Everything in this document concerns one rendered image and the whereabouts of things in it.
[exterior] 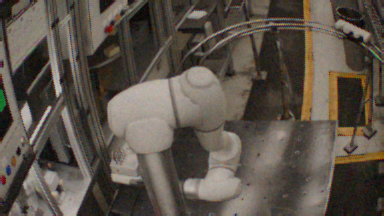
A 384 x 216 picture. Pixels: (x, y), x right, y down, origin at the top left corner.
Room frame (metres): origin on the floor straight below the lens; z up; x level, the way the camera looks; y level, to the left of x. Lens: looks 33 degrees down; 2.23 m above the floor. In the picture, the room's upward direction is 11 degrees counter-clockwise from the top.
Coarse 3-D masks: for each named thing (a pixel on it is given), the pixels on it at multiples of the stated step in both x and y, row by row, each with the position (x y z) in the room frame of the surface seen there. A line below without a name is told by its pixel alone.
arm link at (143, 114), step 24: (120, 96) 1.32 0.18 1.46; (144, 96) 1.30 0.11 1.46; (168, 96) 1.29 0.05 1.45; (120, 120) 1.27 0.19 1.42; (144, 120) 1.26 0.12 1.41; (168, 120) 1.27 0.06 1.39; (144, 144) 1.24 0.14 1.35; (168, 144) 1.26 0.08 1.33; (144, 168) 1.24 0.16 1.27; (168, 168) 1.23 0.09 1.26; (168, 192) 1.19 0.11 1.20
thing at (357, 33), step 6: (336, 24) 2.87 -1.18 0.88; (342, 24) 2.91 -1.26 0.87; (348, 24) 2.88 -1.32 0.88; (348, 30) 2.79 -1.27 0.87; (354, 30) 2.79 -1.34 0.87; (360, 30) 2.76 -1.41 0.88; (348, 36) 2.78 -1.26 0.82; (354, 36) 2.71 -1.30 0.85; (360, 36) 2.73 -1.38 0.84; (366, 36) 2.64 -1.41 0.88; (354, 42) 2.72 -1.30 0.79; (366, 42) 2.60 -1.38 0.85
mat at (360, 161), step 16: (336, 160) 2.40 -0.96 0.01; (352, 160) 2.32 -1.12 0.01; (368, 160) 2.24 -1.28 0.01; (336, 176) 2.22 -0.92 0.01; (352, 176) 2.14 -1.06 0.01; (368, 176) 2.05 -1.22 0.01; (336, 192) 2.05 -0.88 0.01; (352, 192) 1.96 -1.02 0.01; (368, 192) 1.88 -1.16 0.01; (336, 208) 1.87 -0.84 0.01; (352, 208) 1.79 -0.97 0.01; (368, 208) 1.70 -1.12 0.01
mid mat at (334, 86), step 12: (336, 72) 3.62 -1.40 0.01; (336, 84) 3.40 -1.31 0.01; (348, 84) 3.36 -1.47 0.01; (360, 84) 3.32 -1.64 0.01; (336, 96) 3.22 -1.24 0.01; (348, 96) 3.17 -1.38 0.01; (360, 96) 3.12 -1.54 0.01; (336, 108) 3.05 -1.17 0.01; (348, 108) 3.00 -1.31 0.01; (348, 120) 2.83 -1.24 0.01; (360, 120) 2.78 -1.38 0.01; (372, 120) 2.73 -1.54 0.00; (348, 132) 2.69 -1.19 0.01; (360, 132) 2.63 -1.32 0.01
